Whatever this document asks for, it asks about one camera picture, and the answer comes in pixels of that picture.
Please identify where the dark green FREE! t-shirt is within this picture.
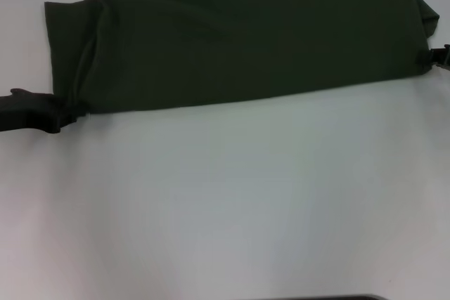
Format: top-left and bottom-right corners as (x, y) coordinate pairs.
(44, 0), (441, 115)

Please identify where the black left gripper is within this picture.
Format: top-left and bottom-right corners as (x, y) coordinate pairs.
(0, 88), (91, 135)

